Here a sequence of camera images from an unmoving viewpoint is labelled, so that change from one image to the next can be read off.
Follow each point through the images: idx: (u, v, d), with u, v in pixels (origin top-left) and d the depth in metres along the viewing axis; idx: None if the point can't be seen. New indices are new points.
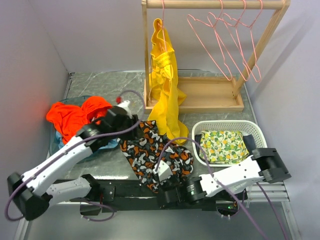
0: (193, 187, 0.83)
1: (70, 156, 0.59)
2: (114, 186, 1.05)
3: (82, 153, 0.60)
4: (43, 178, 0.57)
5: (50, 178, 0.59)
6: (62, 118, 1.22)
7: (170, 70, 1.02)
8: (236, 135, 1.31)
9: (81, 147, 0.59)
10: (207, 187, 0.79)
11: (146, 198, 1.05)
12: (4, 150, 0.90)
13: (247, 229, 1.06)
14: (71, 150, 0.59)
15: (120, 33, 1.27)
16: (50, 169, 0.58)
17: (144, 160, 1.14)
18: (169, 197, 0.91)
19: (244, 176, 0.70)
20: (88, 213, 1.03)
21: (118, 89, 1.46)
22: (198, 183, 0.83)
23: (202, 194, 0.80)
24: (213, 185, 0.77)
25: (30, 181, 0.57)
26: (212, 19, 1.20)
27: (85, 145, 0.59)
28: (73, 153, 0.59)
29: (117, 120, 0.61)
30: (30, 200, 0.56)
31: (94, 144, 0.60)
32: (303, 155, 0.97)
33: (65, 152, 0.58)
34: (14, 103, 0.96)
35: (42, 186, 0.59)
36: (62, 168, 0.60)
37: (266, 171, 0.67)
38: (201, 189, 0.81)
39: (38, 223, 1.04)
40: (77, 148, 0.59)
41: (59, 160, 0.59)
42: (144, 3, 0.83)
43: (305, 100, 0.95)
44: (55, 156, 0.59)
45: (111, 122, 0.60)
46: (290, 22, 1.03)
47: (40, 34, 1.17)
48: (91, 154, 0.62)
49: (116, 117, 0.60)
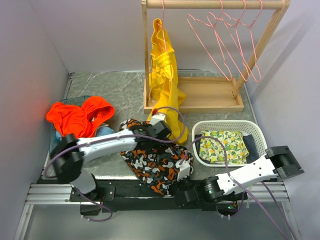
0: (211, 185, 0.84)
1: (120, 142, 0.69)
2: (114, 187, 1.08)
3: (128, 144, 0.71)
4: (94, 148, 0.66)
5: (99, 151, 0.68)
6: (62, 118, 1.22)
7: (170, 70, 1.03)
8: (236, 135, 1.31)
9: (130, 140, 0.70)
10: (223, 186, 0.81)
11: (147, 198, 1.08)
12: (4, 150, 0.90)
13: (247, 228, 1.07)
14: (122, 138, 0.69)
15: (120, 33, 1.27)
16: (103, 144, 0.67)
17: (145, 161, 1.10)
18: (189, 196, 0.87)
19: (259, 174, 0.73)
20: (89, 213, 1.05)
21: (118, 89, 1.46)
22: (215, 182, 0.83)
23: (220, 193, 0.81)
24: (230, 183, 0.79)
25: (84, 146, 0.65)
26: (212, 19, 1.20)
27: (133, 140, 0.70)
28: (123, 141, 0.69)
29: (162, 133, 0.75)
30: (75, 162, 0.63)
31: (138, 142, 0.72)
32: (303, 156, 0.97)
33: (119, 137, 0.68)
34: (15, 103, 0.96)
35: (89, 155, 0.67)
36: (109, 148, 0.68)
37: (280, 169, 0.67)
38: (218, 188, 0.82)
39: (38, 223, 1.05)
40: (127, 139, 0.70)
41: (111, 141, 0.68)
42: (144, 3, 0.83)
43: (305, 100, 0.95)
44: (109, 136, 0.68)
45: (157, 133, 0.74)
46: (290, 22, 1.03)
47: (40, 35, 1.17)
48: (129, 147, 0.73)
49: (165, 130, 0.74)
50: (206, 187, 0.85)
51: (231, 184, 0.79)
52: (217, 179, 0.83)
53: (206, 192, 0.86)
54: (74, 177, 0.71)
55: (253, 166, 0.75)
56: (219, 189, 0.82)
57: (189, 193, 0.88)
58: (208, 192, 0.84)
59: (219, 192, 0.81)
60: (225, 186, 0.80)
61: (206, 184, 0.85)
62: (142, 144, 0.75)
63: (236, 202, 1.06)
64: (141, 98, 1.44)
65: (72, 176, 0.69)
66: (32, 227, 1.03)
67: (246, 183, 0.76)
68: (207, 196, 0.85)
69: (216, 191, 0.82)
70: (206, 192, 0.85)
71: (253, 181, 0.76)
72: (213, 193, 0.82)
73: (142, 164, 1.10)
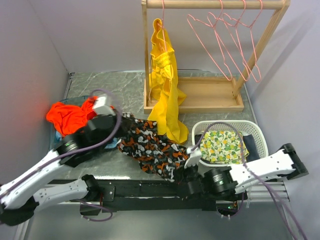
0: (221, 174, 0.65)
1: (43, 174, 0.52)
2: (114, 187, 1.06)
3: (56, 171, 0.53)
4: (15, 194, 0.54)
5: (23, 195, 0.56)
6: (62, 118, 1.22)
7: (170, 70, 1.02)
8: (236, 135, 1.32)
9: (55, 166, 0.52)
10: (236, 176, 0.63)
11: (147, 198, 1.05)
12: (4, 150, 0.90)
13: (247, 229, 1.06)
14: (45, 167, 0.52)
15: (120, 33, 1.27)
16: (23, 185, 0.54)
17: (142, 146, 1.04)
18: (193, 187, 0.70)
19: (276, 167, 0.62)
20: (88, 213, 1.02)
21: (118, 89, 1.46)
22: (226, 171, 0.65)
23: (233, 185, 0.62)
24: (245, 175, 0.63)
25: (4, 196, 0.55)
26: (212, 19, 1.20)
27: (59, 164, 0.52)
28: (46, 172, 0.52)
29: (100, 133, 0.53)
30: (4, 213, 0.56)
31: (70, 161, 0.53)
32: (303, 156, 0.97)
33: (38, 169, 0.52)
34: (15, 103, 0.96)
35: (15, 202, 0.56)
36: (37, 184, 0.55)
37: (299, 164, 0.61)
38: (230, 178, 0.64)
39: (38, 223, 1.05)
40: (50, 167, 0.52)
41: (32, 178, 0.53)
42: (144, 3, 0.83)
43: (304, 100, 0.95)
44: (30, 171, 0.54)
45: (92, 136, 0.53)
46: (290, 22, 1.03)
47: (40, 34, 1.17)
48: (69, 168, 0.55)
49: (97, 131, 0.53)
50: (214, 178, 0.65)
51: (246, 176, 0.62)
52: (229, 170, 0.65)
53: (213, 185, 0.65)
54: (29, 216, 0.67)
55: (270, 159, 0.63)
56: (232, 180, 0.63)
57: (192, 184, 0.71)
58: (215, 183, 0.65)
59: (232, 184, 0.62)
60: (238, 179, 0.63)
61: (214, 176, 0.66)
62: (76, 161, 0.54)
63: (236, 202, 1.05)
64: (141, 98, 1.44)
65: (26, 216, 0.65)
66: (32, 227, 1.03)
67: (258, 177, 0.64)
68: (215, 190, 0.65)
69: (227, 183, 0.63)
70: (213, 184, 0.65)
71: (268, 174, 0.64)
72: (223, 186, 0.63)
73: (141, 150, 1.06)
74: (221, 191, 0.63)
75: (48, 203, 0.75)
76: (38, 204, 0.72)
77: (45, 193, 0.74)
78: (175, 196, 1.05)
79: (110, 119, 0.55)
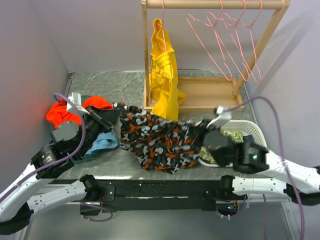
0: (257, 150, 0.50)
1: (23, 188, 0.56)
2: (114, 186, 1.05)
3: (36, 184, 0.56)
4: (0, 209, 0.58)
5: (9, 209, 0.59)
6: (62, 118, 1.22)
7: (170, 70, 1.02)
8: (236, 135, 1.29)
9: (33, 180, 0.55)
10: (270, 162, 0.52)
11: (146, 198, 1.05)
12: (5, 150, 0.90)
13: (247, 229, 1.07)
14: (23, 182, 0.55)
15: (120, 33, 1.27)
16: (8, 200, 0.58)
17: (148, 127, 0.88)
18: (230, 140, 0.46)
19: (306, 179, 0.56)
20: (89, 214, 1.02)
21: (118, 89, 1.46)
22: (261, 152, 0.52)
23: (264, 167, 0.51)
24: (278, 168, 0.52)
25: None
26: (212, 19, 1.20)
27: (37, 178, 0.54)
28: (26, 185, 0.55)
29: (67, 143, 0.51)
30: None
31: (47, 174, 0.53)
32: (303, 156, 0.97)
33: (18, 184, 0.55)
34: (15, 103, 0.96)
35: (2, 216, 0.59)
36: (21, 197, 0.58)
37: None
38: (262, 159, 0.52)
39: (38, 223, 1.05)
40: (28, 181, 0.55)
41: (14, 192, 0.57)
42: (144, 3, 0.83)
43: (304, 100, 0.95)
44: (10, 186, 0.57)
45: (61, 149, 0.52)
46: (291, 22, 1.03)
47: (40, 34, 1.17)
48: (49, 181, 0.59)
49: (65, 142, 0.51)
50: (246, 149, 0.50)
51: (278, 167, 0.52)
52: (266, 152, 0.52)
53: (241, 154, 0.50)
54: (23, 225, 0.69)
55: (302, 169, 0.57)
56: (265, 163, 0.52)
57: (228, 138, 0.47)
58: (244, 155, 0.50)
59: (261, 165, 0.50)
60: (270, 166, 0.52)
61: (247, 147, 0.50)
62: (54, 173, 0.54)
63: (236, 202, 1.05)
64: (141, 98, 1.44)
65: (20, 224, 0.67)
66: (32, 227, 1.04)
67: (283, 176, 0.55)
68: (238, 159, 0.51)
69: (260, 162, 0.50)
70: (241, 153, 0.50)
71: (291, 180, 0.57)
72: (253, 162, 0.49)
73: (148, 130, 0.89)
74: (245, 165, 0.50)
75: (43, 209, 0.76)
76: (33, 212, 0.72)
77: (40, 200, 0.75)
78: (175, 197, 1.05)
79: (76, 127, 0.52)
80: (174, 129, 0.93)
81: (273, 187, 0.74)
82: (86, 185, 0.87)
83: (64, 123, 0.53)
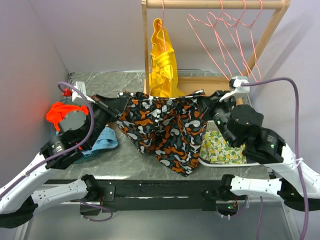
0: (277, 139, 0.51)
1: (32, 178, 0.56)
2: (114, 186, 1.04)
3: (44, 174, 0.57)
4: (7, 200, 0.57)
5: (15, 200, 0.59)
6: (62, 118, 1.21)
7: (169, 70, 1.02)
8: None
9: (42, 170, 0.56)
10: (286, 155, 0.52)
11: (146, 198, 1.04)
12: (5, 150, 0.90)
13: (247, 229, 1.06)
14: (33, 172, 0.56)
15: (120, 33, 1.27)
16: (14, 191, 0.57)
17: (159, 111, 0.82)
18: (257, 120, 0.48)
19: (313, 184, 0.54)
20: (88, 213, 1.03)
21: (118, 89, 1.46)
22: (279, 144, 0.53)
23: (280, 158, 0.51)
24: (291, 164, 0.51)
25: None
26: (212, 19, 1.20)
27: (46, 167, 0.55)
28: (35, 175, 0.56)
29: (74, 133, 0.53)
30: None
31: (57, 163, 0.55)
32: (304, 156, 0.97)
33: (26, 174, 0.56)
34: (15, 103, 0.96)
35: (7, 208, 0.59)
36: (28, 189, 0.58)
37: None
38: (279, 151, 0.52)
39: (38, 223, 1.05)
40: (38, 170, 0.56)
41: (22, 182, 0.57)
42: (144, 3, 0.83)
43: (304, 100, 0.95)
44: (18, 176, 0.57)
45: (70, 138, 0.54)
46: (290, 22, 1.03)
47: (40, 34, 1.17)
48: (55, 173, 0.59)
49: (72, 131, 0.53)
50: (266, 136, 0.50)
51: (290, 164, 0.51)
52: (284, 145, 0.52)
53: (258, 140, 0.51)
54: (26, 219, 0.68)
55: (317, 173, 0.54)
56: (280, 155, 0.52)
57: (255, 117, 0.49)
58: (263, 141, 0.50)
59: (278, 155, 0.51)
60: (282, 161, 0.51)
61: (268, 134, 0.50)
62: (63, 162, 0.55)
63: (236, 202, 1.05)
64: None
65: (23, 218, 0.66)
66: (32, 227, 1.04)
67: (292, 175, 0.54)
68: (256, 144, 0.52)
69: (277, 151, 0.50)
70: (260, 138, 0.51)
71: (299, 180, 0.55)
72: (271, 150, 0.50)
73: (159, 114, 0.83)
74: (261, 152, 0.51)
75: (47, 204, 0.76)
76: (37, 207, 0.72)
77: (44, 195, 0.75)
78: (176, 197, 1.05)
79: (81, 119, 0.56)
80: (184, 105, 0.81)
81: (268, 189, 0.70)
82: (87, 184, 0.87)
83: (71, 116, 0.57)
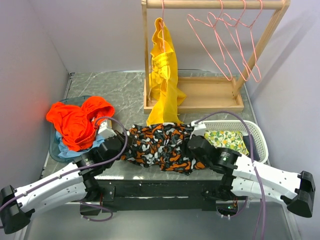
0: (230, 154, 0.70)
1: (63, 181, 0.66)
2: (114, 186, 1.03)
3: (74, 180, 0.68)
4: (33, 196, 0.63)
5: (39, 198, 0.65)
6: (62, 118, 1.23)
7: (167, 70, 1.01)
8: (236, 135, 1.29)
9: (75, 176, 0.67)
10: (240, 164, 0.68)
11: (146, 198, 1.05)
12: (5, 150, 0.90)
13: (247, 229, 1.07)
14: (65, 176, 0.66)
15: (120, 33, 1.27)
16: (42, 189, 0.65)
17: None
18: (206, 145, 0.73)
19: (280, 181, 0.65)
20: (89, 214, 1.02)
21: (118, 89, 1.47)
22: (234, 157, 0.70)
23: (232, 166, 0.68)
24: (248, 167, 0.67)
25: (20, 198, 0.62)
26: (212, 19, 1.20)
27: (79, 174, 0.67)
28: (66, 179, 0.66)
29: (111, 152, 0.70)
30: (17, 215, 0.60)
31: (86, 174, 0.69)
32: (304, 156, 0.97)
33: (60, 176, 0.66)
34: (15, 103, 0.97)
35: (28, 205, 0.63)
36: (53, 190, 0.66)
37: (303, 190, 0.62)
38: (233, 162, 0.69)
39: (38, 223, 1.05)
40: (71, 175, 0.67)
41: (52, 183, 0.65)
42: (144, 3, 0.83)
43: (304, 100, 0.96)
44: (50, 177, 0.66)
45: (104, 155, 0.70)
46: (290, 22, 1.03)
47: (40, 34, 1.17)
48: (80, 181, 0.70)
49: (107, 151, 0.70)
50: (221, 153, 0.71)
51: (248, 168, 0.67)
52: (238, 156, 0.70)
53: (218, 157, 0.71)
54: (25, 223, 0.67)
55: (281, 174, 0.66)
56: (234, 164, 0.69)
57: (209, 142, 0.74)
58: (220, 157, 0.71)
59: (232, 165, 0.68)
60: (241, 167, 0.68)
61: (223, 151, 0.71)
62: (90, 175, 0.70)
63: (236, 202, 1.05)
64: (141, 98, 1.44)
65: (23, 223, 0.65)
66: (32, 227, 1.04)
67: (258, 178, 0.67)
68: (216, 160, 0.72)
69: (230, 163, 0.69)
70: (218, 156, 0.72)
71: (268, 183, 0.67)
72: (224, 163, 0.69)
73: None
74: (219, 165, 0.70)
75: (44, 208, 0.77)
76: (34, 212, 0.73)
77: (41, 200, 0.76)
78: (175, 197, 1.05)
79: (115, 144, 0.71)
80: None
81: (271, 193, 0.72)
82: (86, 184, 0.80)
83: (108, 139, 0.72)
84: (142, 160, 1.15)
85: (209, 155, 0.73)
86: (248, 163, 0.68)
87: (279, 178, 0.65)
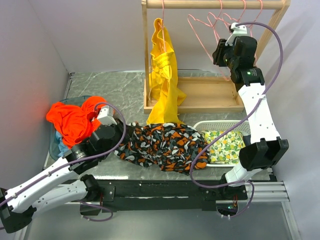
0: (257, 74, 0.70)
1: (52, 178, 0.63)
2: (114, 187, 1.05)
3: (64, 176, 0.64)
4: (23, 197, 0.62)
5: (30, 199, 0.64)
6: (62, 118, 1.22)
7: (168, 70, 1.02)
8: (236, 135, 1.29)
9: (65, 171, 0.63)
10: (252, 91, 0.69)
11: (146, 198, 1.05)
12: (4, 150, 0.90)
13: (247, 229, 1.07)
14: (55, 172, 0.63)
15: (120, 33, 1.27)
16: (32, 189, 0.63)
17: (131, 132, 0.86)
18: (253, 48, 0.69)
19: (259, 123, 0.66)
20: (89, 214, 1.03)
21: (118, 89, 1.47)
22: (255, 78, 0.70)
23: (247, 80, 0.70)
24: (255, 99, 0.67)
25: (11, 200, 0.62)
26: (212, 19, 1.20)
27: (68, 169, 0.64)
28: (56, 176, 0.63)
29: (104, 142, 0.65)
30: (11, 216, 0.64)
31: (78, 167, 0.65)
32: (303, 157, 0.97)
33: (49, 174, 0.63)
34: (15, 103, 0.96)
35: (20, 206, 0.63)
36: (44, 189, 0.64)
37: (265, 143, 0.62)
38: (252, 81, 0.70)
39: (38, 223, 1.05)
40: (60, 172, 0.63)
41: (42, 181, 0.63)
42: (144, 3, 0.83)
43: (304, 99, 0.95)
44: (40, 176, 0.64)
45: (97, 146, 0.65)
46: (291, 22, 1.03)
47: (40, 34, 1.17)
48: (74, 175, 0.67)
49: (100, 141, 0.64)
50: (251, 69, 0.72)
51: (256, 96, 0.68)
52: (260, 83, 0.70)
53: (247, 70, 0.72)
54: (26, 222, 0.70)
55: (271, 124, 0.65)
56: (250, 82, 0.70)
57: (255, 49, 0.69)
58: (246, 69, 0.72)
59: (247, 80, 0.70)
60: (249, 90, 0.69)
61: (253, 69, 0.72)
62: (83, 167, 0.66)
63: (235, 202, 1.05)
64: (141, 98, 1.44)
65: (23, 222, 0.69)
66: (32, 227, 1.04)
67: (251, 106, 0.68)
68: (241, 69, 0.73)
69: (249, 78, 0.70)
70: (247, 69, 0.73)
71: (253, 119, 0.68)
72: (244, 73, 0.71)
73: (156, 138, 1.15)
74: (238, 73, 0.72)
75: (46, 207, 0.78)
76: (36, 210, 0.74)
77: (42, 199, 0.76)
78: (175, 197, 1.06)
79: (108, 134, 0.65)
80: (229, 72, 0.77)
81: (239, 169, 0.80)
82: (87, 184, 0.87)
83: (103, 126, 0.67)
84: (141, 159, 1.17)
85: (242, 59, 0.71)
86: (258, 92, 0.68)
87: (267, 123, 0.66)
